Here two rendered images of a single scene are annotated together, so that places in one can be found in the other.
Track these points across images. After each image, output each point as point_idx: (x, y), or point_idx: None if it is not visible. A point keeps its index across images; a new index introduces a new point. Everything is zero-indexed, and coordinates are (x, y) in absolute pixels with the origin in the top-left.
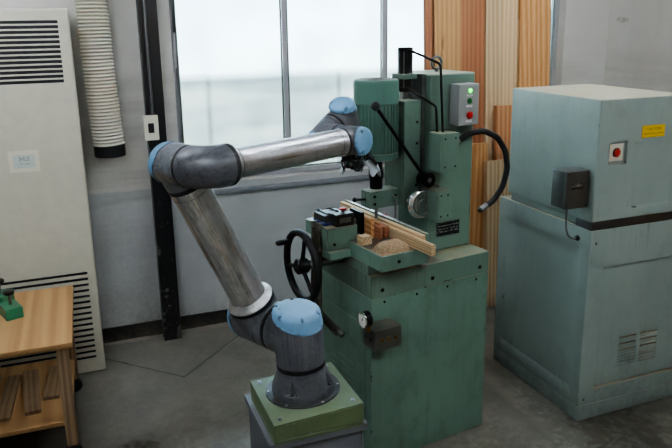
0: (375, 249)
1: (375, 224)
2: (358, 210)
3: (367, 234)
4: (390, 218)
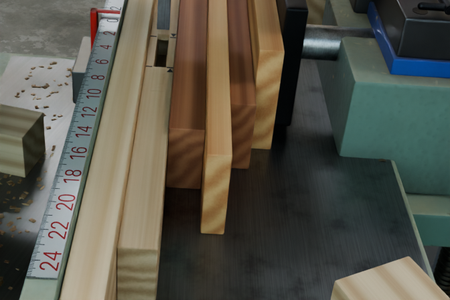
0: None
1: None
2: None
3: None
4: None
